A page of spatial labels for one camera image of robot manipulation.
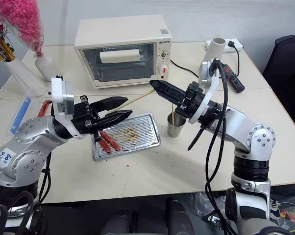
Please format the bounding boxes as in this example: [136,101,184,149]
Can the clear bag of colourful items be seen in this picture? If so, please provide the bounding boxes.
[278,204,295,227]

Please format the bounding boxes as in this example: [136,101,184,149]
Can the blue tube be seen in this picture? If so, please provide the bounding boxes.
[10,97,32,135]

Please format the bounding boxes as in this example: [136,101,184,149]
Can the ribbed metal baking tray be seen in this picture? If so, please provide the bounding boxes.
[91,113,162,162]

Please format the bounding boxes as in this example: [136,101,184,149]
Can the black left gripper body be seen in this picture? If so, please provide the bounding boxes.
[71,95,101,142]

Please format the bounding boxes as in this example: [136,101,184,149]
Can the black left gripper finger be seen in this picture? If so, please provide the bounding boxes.
[98,109,134,131]
[89,96,129,113]

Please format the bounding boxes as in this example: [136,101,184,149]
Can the dark rounded shape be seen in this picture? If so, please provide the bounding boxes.
[100,208,140,235]
[166,199,196,235]

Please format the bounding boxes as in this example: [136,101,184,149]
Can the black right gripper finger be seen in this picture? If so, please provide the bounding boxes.
[153,87,186,108]
[149,80,189,99]

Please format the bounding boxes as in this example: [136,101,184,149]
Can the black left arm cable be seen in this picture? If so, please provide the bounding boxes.
[37,151,53,204]

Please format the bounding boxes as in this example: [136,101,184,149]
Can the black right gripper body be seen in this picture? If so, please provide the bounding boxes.
[174,81,210,121]

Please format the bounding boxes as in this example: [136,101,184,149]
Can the red sausage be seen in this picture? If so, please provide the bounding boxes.
[100,131,122,151]
[97,138,112,154]

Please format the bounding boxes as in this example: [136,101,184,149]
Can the red plastic tool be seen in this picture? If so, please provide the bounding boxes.
[37,99,52,118]

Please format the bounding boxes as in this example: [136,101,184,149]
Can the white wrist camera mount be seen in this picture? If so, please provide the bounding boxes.
[187,58,220,124]
[50,76,76,124]

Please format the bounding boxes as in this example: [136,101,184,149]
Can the dried yellow red flowers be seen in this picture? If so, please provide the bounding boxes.
[0,21,16,62]

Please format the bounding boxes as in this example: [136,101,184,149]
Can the black cable tie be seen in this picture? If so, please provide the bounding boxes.
[187,121,207,152]

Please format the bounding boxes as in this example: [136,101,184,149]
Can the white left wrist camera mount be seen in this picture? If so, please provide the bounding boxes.
[50,76,76,124]

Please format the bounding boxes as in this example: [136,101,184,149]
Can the black office chair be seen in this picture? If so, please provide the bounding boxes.
[262,35,295,129]

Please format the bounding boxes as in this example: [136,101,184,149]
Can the black red electric screwdriver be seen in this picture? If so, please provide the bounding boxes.
[220,63,246,94]

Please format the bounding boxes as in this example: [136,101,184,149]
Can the metal cup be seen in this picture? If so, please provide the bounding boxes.
[167,110,187,138]

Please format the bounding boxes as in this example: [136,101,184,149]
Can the white bottle vase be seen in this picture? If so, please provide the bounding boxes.
[34,53,56,82]

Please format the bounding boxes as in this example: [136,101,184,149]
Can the white sneaker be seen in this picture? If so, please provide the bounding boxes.
[269,197,282,221]

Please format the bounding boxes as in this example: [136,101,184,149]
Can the pink flower bouquet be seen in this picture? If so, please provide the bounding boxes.
[0,0,46,57]

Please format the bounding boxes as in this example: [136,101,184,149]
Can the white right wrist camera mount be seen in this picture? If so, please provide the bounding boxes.
[187,58,220,124]

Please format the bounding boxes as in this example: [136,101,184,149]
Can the white plastic tube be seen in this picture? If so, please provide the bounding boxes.
[202,37,227,65]

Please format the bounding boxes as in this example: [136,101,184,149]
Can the black plug with cable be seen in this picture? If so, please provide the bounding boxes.
[226,41,242,75]

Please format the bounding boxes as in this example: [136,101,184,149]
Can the black oven power cable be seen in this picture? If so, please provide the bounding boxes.
[171,59,200,79]

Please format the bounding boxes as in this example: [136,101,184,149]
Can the white power strip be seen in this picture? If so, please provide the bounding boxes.
[205,38,244,53]

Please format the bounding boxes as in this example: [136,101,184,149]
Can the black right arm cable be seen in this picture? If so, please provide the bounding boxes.
[204,57,236,235]

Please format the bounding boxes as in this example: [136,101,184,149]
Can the cream toaster oven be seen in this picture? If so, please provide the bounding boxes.
[73,14,173,90]

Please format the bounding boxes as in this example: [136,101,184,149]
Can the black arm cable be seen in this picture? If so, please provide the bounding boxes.
[204,57,236,235]
[37,151,53,204]

